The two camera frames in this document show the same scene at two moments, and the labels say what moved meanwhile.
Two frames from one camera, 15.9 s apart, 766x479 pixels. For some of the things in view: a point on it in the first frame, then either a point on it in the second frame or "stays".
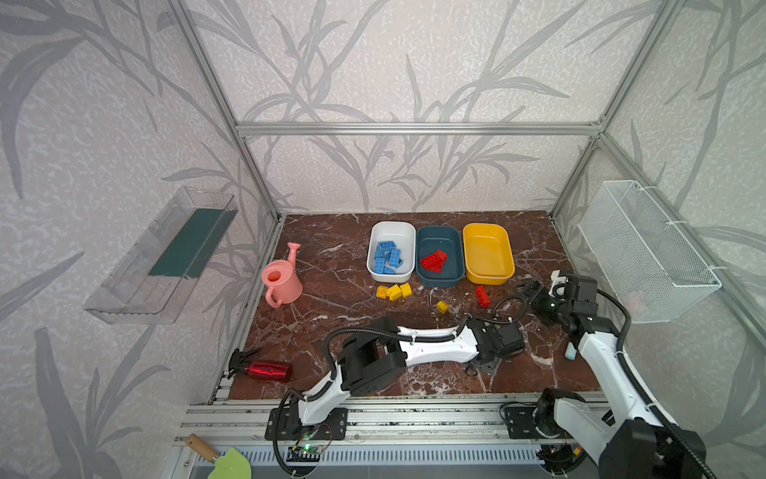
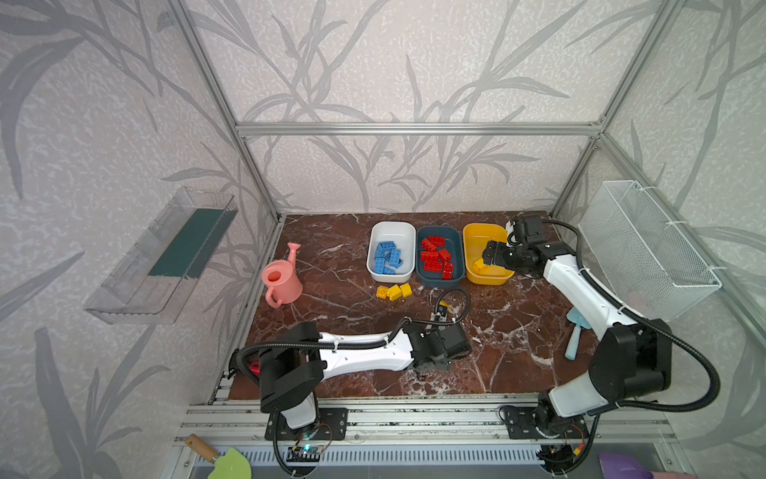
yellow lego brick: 394,292 stays
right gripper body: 551,308 → 508,256
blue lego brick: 384,246 stays
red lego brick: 433,262 stays
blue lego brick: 379,263 stays
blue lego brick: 396,257 stays
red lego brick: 483,296 → 427,245
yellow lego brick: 406,290 stays
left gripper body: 489,369 → 442,363
